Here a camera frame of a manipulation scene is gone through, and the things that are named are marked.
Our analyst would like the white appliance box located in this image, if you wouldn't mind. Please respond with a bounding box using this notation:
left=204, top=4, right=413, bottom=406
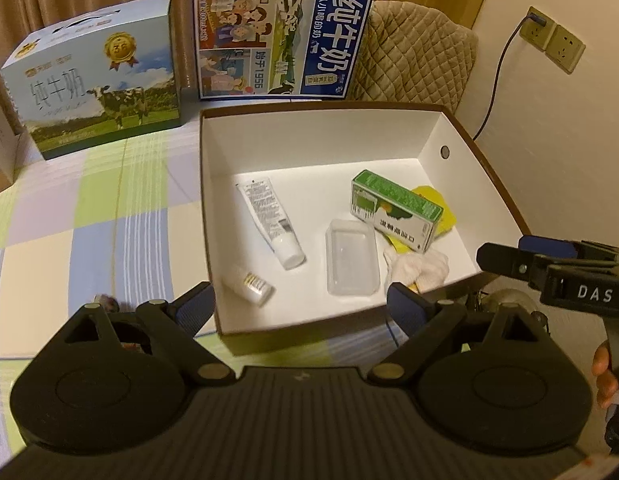
left=0, top=89, right=26, bottom=199

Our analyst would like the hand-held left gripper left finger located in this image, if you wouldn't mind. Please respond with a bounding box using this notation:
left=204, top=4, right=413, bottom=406
left=64, top=281, right=238, bottom=388

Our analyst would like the blue milk carton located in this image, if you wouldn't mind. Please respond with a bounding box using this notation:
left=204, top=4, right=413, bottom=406
left=192, top=0, right=375, bottom=101

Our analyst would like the clear plastic container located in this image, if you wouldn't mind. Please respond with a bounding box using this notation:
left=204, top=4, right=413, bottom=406
left=324, top=218, right=381, bottom=297

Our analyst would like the chair with quilted cover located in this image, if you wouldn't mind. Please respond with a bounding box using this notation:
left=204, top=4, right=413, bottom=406
left=349, top=0, right=481, bottom=117

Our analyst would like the milk carton with cow picture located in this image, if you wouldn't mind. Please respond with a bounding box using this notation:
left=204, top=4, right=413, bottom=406
left=0, top=0, right=182, bottom=161

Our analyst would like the wall socket with plug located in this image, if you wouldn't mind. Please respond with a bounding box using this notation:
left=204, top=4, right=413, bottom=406
left=519, top=5, right=558, bottom=51

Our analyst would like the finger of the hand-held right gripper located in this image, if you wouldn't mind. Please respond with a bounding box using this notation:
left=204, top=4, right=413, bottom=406
left=517, top=234, right=619, bottom=267
left=476, top=242, right=549, bottom=287

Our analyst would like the yellow packet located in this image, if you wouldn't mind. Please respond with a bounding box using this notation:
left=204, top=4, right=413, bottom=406
left=383, top=184, right=458, bottom=257

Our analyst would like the person's right hand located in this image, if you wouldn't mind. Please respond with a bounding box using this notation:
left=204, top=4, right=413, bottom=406
left=591, top=341, right=619, bottom=409

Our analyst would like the dark power cable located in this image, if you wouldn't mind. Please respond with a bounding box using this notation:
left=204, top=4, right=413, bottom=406
left=471, top=10, right=546, bottom=142

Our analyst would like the green medicine box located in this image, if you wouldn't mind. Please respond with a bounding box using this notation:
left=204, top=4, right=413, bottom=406
left=350, top=169, right=445, bottom=254

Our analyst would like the brown box with white inside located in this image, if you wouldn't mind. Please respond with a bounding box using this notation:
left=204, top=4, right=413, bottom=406
left=199, top=101, right=533, bottom=337

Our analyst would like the white cloth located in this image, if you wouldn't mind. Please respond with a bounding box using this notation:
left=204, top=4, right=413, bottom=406
left=382, top=249, right=449, bottom=294

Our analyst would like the white ointment tube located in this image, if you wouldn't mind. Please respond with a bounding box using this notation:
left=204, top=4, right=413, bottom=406
left=234, top=177, right=307, bottom=270

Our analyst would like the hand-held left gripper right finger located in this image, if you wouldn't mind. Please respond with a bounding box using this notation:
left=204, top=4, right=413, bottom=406
left=365, top=282, right=549, bottom=388

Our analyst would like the white pill bottle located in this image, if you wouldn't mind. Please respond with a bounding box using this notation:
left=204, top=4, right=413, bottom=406
left=223, top=264, right=276, bottom=306

